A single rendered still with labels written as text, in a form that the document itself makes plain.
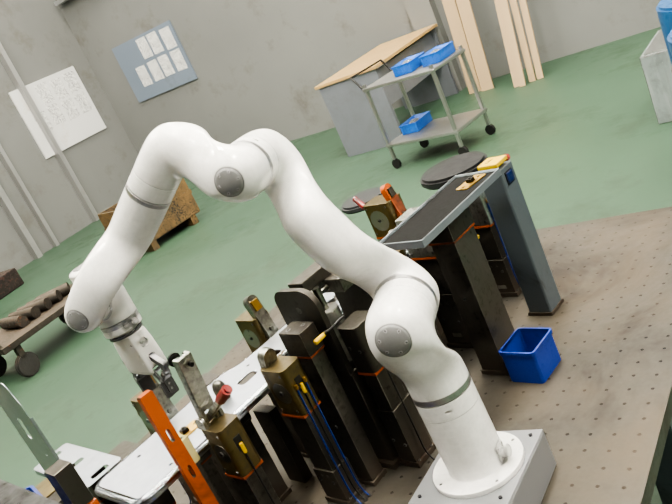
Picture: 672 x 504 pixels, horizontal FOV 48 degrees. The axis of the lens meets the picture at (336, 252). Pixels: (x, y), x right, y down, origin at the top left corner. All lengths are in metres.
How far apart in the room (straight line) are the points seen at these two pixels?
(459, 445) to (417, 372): 0.18
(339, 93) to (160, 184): 6.69
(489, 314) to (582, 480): 0.50
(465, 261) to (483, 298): 0.11
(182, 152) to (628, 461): 1.03
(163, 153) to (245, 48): 9.39
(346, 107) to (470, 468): 6.78
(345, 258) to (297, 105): 9.26
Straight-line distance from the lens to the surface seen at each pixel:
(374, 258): 1.40
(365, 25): 9.69
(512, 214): 2.05
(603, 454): 1.66
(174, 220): 8.42
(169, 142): 1.40
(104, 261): 1.51
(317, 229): 1.34
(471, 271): 1.86
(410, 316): 1.31
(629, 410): 1.75
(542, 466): 1.61
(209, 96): 11.46
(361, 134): 8.12
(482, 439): 1.50
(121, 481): 1.74
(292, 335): 1.63
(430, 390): 1.43
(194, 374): 1.56
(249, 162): 1.29
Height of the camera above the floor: 1.74
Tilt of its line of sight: 18 degrees down
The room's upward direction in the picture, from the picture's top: 25 degrees counter-clockwise
